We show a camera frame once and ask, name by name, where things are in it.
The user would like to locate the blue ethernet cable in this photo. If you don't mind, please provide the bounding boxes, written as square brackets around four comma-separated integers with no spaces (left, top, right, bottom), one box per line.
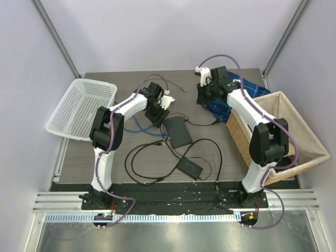
[123,115,169,138]

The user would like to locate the black network switch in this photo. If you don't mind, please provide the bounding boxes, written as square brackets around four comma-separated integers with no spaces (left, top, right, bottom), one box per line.
[163,117,193,149]

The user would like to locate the blue plaid cloth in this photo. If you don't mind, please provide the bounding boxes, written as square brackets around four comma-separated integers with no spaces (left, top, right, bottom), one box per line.
[205,79,271,123]

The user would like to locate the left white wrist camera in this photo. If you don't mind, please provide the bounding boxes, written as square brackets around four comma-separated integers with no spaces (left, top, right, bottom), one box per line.
[159,90,175,110]

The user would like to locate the grey ethernet cable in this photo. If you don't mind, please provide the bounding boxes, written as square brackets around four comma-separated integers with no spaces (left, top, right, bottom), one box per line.
[167,80,188,92]

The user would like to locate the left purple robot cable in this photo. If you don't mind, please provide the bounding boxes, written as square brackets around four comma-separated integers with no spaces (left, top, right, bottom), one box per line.
[94,73,136,228]

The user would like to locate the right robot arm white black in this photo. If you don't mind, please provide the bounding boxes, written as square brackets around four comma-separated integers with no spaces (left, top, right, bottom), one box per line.
[195,67,289,207]

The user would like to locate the black power cord with plug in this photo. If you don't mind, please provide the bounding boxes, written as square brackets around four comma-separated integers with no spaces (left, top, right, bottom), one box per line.
[157,112,223,190]

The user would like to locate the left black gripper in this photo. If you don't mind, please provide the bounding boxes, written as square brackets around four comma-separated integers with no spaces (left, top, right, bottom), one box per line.
[145,100,169,128]

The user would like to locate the black ethernet cable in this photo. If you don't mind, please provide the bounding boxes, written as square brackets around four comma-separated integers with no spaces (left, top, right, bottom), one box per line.
[124,140,174,184]

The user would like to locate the black power adapter brick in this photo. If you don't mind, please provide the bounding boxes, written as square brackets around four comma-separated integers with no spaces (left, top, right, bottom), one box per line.
[177,157,203,180]

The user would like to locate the white perforated plastic basket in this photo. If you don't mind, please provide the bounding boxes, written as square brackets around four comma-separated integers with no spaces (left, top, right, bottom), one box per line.
[45,78,117,141]

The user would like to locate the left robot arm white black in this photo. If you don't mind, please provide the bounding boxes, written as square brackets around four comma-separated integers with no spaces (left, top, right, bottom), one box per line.
[90,82,175,209]

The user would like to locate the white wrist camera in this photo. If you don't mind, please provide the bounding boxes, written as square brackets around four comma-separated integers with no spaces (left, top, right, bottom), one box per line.
[159,90,175,110]
[195,67,212,87]

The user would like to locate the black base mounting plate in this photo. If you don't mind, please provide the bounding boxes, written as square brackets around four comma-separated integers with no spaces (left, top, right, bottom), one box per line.
[50,179,300,215]

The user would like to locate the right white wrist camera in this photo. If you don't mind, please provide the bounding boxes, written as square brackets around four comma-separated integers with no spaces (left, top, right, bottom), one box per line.
[195,67,212,87]

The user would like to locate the aluminium frame rail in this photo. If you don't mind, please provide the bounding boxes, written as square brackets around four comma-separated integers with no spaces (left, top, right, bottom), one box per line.
[33,189,320,223]

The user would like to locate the wicker basket with beige liner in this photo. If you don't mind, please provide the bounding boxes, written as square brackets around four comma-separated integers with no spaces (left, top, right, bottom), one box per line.
[226,90,331,186]

